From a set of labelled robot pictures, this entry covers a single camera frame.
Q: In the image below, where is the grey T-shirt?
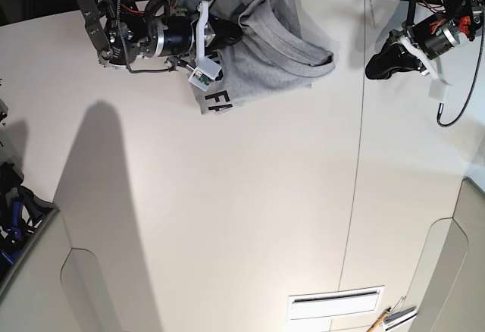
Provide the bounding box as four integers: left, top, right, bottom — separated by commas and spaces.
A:
179, 0, 335, 114

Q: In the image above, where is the white slotted vent plate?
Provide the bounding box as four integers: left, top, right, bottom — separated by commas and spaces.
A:
288, 286, 385, 321

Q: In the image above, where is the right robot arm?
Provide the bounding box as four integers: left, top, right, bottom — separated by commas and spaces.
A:
76, 0, 243, 74

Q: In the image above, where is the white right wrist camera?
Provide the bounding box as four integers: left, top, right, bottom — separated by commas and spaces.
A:
188, 57, 221, 92

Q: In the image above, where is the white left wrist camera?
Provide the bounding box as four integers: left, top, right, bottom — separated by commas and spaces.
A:
428, 78, 452, 104

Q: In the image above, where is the blue and black clutter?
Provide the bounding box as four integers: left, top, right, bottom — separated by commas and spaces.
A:
1, 162, 55, 277

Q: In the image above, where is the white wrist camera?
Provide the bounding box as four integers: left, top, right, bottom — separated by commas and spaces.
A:
428, 78, 452, 104
188, 57, 221, 92

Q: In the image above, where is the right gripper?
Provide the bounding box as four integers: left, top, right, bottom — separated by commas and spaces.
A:
151, 0, 243, 58

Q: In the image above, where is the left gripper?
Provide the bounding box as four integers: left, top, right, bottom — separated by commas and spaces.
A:
365, 17, 474, 80

